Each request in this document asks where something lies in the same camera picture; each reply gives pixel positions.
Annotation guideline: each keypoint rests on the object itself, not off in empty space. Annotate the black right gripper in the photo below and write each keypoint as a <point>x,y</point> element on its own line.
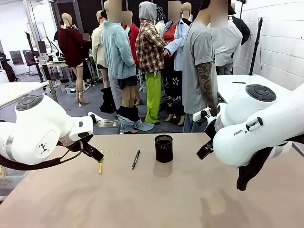
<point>211,129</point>

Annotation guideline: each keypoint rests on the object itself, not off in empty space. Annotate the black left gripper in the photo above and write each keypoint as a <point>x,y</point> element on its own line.
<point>76,144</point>

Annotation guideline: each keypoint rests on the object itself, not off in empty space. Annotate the yellow pencil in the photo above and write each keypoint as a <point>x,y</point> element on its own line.
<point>100,168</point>

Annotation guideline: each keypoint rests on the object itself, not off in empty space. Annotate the person's tattooed right forearm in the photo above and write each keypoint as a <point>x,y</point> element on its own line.
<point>205,85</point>

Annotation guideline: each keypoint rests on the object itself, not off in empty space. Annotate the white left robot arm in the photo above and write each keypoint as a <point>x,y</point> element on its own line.
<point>35,118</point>

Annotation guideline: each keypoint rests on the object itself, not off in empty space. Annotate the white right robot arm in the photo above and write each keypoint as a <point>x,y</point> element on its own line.
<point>249,133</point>

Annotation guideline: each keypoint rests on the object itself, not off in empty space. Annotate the black mesh pen holder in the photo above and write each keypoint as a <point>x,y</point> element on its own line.
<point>164,152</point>

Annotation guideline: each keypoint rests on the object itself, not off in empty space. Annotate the red pen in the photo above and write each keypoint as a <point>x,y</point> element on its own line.
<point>238,82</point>

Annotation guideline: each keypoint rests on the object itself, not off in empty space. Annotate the black marker with blue cap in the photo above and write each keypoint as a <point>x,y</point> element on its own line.
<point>135,159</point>

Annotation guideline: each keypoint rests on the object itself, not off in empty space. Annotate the white side table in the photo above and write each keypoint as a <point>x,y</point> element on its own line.
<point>228,88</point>

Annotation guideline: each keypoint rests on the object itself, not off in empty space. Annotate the grey storage crate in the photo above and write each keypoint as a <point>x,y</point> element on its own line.
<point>70,89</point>

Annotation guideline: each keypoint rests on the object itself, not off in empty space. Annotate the person in grey T-shirt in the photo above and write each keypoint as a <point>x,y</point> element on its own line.
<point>197,71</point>

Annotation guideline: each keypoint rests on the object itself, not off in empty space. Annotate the cluttered background work table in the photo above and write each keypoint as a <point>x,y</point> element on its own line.
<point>57,62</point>

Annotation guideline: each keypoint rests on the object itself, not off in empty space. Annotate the white table with grey edge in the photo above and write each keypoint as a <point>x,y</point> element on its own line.
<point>14,91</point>

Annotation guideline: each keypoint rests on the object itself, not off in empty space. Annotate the mannequin in light blue fleece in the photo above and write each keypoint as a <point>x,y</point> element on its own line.
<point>116,52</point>

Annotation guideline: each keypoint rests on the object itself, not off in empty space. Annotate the mannequin in beige jacket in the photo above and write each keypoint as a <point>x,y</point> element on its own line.
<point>97,47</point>

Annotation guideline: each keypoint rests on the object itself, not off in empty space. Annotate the background person in dark clothes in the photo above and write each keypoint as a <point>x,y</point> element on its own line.
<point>86,46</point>

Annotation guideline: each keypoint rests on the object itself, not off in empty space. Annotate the mannequin in blue shirt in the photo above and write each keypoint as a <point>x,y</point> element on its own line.
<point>177,47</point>

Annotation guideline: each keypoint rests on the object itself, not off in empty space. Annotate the mannequin in maroon sweater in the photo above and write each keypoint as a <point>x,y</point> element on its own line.
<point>71,47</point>

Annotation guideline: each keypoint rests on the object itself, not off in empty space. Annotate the mannequin in white shirt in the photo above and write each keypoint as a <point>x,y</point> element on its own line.
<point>228,45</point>

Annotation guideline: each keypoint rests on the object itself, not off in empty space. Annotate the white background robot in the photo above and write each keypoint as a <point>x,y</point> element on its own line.
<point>52,47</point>

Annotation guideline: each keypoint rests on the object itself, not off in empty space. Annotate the black office chair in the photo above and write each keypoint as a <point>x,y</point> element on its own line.
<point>16,58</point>
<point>29,59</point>

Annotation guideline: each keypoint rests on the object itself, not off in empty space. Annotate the black tripod pole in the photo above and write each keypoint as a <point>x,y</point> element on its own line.
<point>255,47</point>

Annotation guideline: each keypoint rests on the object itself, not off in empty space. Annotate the mannequin in plaid hooded shirt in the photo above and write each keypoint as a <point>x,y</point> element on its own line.
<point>149,47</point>

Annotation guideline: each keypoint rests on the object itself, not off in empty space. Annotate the mannequin in red jacket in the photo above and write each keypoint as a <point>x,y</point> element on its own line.
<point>134,35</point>

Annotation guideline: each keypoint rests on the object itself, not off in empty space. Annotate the mannequin in black jacket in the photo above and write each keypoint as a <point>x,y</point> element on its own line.
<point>243,28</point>

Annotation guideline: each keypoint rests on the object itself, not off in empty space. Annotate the mannequin in black white hood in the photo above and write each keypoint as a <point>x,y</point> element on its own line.
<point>160,14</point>

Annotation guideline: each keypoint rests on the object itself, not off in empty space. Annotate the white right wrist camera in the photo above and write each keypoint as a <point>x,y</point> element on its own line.
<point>198,116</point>

